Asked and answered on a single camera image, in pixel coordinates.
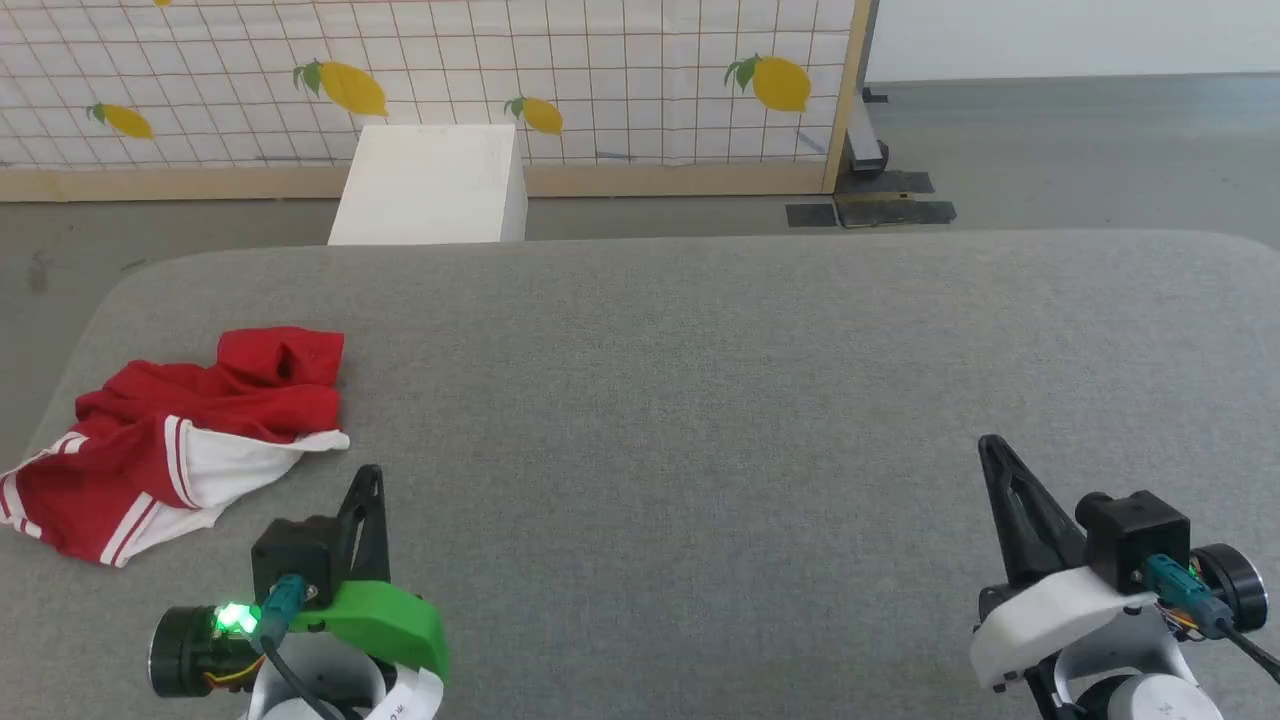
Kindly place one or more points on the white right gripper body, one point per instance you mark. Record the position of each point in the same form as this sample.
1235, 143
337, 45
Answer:
1050, 615

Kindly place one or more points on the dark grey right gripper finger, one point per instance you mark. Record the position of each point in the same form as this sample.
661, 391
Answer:
1055, 550
1008, 530

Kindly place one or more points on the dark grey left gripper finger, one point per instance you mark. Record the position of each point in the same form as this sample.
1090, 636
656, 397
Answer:
344, 545
373, 540

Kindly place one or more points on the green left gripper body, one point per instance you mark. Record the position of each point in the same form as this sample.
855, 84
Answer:
385, 615

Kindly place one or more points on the red and white basketball jersey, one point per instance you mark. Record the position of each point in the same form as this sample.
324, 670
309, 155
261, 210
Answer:
140, 470

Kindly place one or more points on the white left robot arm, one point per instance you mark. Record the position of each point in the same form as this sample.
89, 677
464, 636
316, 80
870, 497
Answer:
340, 685

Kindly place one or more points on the black right wrist motor cylinder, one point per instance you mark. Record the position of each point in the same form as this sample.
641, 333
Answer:
1235, 585

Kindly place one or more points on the black wrist motor cylinder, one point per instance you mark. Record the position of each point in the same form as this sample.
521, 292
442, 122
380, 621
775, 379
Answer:
1235, 585
190, 650

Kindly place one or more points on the black left wrist motor cylinder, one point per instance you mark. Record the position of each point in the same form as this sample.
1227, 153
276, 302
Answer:
190, 650

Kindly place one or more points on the grey fabric sofa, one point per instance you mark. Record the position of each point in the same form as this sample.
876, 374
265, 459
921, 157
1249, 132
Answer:
700, 400

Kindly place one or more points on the large black floor plate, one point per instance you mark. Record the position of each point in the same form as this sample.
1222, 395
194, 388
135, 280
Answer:
890, 205

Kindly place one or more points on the white box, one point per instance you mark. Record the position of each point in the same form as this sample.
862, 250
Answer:
430, 185

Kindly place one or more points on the small black floor plate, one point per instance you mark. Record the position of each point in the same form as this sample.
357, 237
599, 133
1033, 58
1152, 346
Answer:
811, 215

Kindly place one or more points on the grey metal partition foot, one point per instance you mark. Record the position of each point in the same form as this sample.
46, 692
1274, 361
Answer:
862, 140

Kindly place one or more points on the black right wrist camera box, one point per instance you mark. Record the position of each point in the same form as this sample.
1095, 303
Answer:
1135, 540

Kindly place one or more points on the lemon print partition, wooden frame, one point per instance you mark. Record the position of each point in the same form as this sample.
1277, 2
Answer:
620, 60

